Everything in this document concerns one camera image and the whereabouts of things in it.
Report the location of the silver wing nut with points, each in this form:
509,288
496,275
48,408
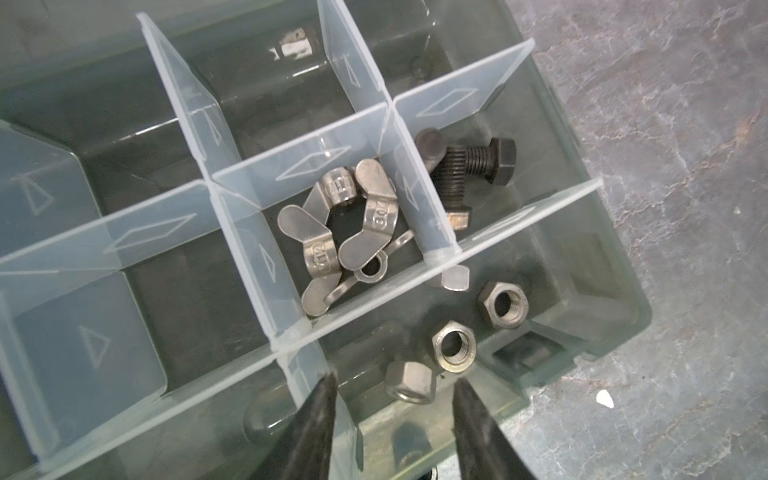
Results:
379,218
372,272
307,224

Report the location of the black bolts in box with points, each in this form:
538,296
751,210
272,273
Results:
450,166

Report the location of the silver hex nut boxed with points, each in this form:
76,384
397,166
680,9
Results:
454,347
504,305
411,382

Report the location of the green compartment organizer box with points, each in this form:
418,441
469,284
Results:
151,318

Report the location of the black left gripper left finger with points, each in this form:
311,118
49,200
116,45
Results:
304,449

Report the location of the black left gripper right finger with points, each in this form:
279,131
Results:
483,451

